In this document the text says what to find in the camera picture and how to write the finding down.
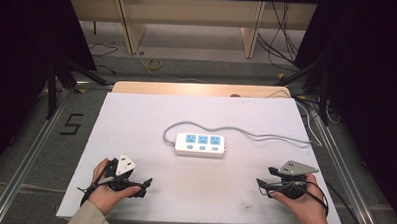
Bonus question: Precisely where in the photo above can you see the white and blue power strip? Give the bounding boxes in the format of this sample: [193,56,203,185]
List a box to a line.
[173,132,227,159]

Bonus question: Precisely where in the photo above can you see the grey power strip cable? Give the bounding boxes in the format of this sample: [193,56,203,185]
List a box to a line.
[161,120,316,152]

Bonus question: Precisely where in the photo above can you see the white floor cable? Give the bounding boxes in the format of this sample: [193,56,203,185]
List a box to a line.
[135,52,210,85]

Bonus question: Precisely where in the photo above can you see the white board mat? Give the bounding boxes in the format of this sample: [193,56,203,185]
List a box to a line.
[55,89,347,224]

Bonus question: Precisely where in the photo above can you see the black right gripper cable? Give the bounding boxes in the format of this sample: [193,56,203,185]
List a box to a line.
[284,179,331,219]

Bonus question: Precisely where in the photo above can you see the person's left hand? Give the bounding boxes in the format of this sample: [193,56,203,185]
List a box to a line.
[87,157,143,218]

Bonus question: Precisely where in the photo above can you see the black floor cable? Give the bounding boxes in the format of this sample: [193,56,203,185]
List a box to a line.
[87,41,120,75]

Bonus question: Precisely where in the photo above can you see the bundle of black cables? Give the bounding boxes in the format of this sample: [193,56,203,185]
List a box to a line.
[255,0,302,69]

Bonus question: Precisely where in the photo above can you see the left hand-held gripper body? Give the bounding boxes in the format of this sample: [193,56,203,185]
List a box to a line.
[99,152,138,193]

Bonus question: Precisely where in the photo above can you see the black metal stand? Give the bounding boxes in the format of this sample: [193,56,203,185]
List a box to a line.
[271,57,333,128]
[45,52,111,123]

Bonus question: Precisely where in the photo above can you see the person's right hand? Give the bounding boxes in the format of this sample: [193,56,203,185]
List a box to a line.
[268,172,330,224]

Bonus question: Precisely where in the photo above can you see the metal floor rail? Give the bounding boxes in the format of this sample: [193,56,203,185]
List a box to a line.
[311,115,388,224]
[0,84,75,224]

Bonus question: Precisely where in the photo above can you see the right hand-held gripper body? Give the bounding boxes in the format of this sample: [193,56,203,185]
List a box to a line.
[273,160,321,201]

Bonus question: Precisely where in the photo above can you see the light wooden desk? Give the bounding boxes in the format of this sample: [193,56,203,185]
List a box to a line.
[66,0,318,62]

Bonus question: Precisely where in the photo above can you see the yellow tape roll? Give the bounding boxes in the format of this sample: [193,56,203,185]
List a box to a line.
[145,57,163,72]

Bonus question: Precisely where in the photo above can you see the grey and white cables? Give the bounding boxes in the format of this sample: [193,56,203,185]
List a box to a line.
[264,88,342,149]

